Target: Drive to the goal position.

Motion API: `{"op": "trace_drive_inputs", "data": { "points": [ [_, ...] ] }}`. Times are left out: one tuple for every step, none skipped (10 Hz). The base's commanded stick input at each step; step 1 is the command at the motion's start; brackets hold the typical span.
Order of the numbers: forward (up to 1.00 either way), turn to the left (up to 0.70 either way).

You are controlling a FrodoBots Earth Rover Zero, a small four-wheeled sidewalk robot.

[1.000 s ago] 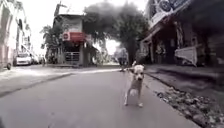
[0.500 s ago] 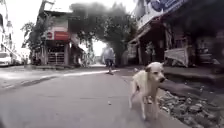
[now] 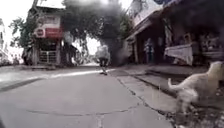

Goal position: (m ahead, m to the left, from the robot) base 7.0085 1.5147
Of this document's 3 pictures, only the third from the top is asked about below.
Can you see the person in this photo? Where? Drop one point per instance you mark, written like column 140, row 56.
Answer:
column 103, row 55
column 148, row 50

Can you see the large dark tree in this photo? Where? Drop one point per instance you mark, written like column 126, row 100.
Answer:
column 100, row 23

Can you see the rubble dirt strip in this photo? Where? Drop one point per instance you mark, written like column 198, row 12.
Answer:
column 150, row 88

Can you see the grey concrete road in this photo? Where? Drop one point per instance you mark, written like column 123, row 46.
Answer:
column 73, row 96

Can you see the table with white cloth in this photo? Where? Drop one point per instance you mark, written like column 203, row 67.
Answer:
column 180, row 51

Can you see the building with red sign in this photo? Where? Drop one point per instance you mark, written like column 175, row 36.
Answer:
column 48, row 36

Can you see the shop building with awning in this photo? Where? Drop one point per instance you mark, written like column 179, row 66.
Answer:
column 173, row 23

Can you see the pale dog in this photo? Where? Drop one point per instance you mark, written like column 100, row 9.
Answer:
column 196, row 86

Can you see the small green tree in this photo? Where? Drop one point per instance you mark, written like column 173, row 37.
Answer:
column 23, row 31

